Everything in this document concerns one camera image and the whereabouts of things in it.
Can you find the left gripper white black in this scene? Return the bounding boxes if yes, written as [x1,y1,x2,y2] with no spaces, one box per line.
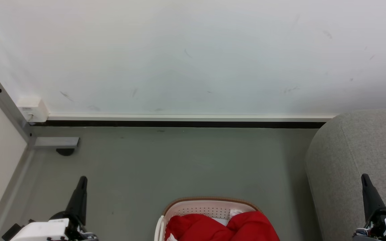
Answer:
[10,176,98,241]

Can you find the grey fabric sofa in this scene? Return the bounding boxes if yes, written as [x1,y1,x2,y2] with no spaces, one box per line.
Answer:
[305,109,386,241]

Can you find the white plastic laundry basket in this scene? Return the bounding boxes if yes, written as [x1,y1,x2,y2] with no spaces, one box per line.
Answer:
[154,197,262,241]

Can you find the white wall outlet box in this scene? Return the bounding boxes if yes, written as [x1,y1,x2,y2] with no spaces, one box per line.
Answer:
[16,96,49,123]

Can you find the grey metal frame post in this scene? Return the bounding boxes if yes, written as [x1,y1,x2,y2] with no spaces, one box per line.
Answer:
[0,76,80,149]

